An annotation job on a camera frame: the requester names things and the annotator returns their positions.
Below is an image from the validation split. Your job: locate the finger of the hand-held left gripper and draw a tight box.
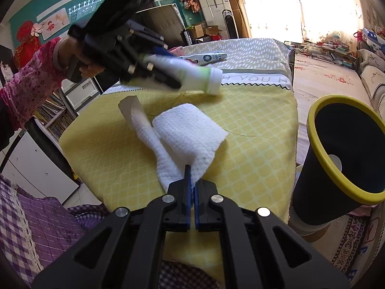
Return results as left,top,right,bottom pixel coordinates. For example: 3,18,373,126
119,57,182,90
117,20,169,55

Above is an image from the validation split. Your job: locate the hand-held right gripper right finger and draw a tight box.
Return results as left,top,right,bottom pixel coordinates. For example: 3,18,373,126
195,180,351,289

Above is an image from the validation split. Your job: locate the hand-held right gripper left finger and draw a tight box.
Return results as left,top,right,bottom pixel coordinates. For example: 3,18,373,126
32,165,192,289

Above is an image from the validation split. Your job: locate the white green-label bottle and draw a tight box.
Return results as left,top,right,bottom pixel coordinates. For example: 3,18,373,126
141,55,224,96

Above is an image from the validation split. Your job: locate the white paper towel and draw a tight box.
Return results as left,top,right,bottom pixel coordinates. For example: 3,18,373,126
129,103,228,192

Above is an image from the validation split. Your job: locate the yellow-rimmed dark bin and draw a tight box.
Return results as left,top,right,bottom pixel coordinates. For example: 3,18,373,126
289,95,385,237

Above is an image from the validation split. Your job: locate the person's left forearm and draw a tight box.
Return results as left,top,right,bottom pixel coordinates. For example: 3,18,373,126
0,38,71,130

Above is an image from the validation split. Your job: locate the person's left hand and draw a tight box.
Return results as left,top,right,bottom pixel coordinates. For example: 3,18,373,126
79,63,105,79

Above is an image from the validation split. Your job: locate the black flat television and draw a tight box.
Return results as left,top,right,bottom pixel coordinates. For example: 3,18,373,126
135,4,187,50

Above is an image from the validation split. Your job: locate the red packet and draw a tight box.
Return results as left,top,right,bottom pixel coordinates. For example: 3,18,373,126
170,46,196,65

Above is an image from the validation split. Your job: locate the cardboard roll core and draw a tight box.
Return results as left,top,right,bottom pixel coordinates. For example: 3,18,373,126
118,96,148,121

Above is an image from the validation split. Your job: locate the white blue squeeze tube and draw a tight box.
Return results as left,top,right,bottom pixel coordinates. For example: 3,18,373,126
180,52,227,66

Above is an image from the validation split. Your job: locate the white drawer unit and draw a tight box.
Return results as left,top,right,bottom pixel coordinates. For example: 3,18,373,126
60,77,101,115

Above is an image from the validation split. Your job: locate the white standing air conditioner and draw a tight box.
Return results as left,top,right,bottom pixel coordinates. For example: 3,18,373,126
190,0,238,37

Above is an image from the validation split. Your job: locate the grey tower fan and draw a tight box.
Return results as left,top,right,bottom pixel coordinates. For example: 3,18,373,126
222,9,238,38

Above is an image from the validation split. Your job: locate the row of books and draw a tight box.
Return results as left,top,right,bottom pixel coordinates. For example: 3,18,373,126
33,90,79,140

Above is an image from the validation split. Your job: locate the yellow patterned tablecloth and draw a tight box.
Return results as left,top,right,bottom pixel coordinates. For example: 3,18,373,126
58,83,298,277

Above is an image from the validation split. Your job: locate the grey white zigzag cloth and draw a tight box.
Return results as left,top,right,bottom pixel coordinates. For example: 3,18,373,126
102,38,294,95

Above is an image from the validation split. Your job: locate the sheer white curtain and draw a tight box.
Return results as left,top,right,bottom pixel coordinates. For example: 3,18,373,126
235,0,364,41

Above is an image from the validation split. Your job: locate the white printed paper bowl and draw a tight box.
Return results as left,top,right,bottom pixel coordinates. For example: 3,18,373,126
327,154,343,173

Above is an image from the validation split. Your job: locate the white cabinet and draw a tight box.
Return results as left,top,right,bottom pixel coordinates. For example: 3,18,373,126
0,131,80,205

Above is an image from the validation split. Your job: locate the purple plaid clothing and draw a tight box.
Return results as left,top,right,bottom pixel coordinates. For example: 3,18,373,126
0,173,221,289

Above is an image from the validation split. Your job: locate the floral bed sheet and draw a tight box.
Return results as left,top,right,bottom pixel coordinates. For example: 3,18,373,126
293,53,373,166

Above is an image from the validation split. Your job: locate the printed cardboard sheet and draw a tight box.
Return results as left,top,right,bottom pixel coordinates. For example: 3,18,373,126
352,208,385,286

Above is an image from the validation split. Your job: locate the glass coffee table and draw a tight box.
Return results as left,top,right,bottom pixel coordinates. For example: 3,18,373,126
302,38,357,67

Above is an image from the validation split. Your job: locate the pile of books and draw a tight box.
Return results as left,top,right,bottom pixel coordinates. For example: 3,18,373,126
319,40,358,65

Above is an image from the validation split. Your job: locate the beige sofa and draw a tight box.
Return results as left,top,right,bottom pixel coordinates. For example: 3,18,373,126
355,40,385,118

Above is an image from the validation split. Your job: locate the blue star-print bag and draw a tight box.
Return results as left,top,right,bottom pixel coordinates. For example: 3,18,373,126
362,27,385,47

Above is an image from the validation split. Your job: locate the white wall sticker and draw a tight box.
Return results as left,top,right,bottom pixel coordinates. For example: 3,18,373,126
69,0,106,14

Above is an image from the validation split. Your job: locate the pink wall poster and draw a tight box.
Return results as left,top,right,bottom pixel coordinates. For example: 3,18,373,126
38,7,70,41

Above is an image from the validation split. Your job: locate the red paper wall decoration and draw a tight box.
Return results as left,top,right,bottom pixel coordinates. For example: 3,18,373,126
13,21,43,67

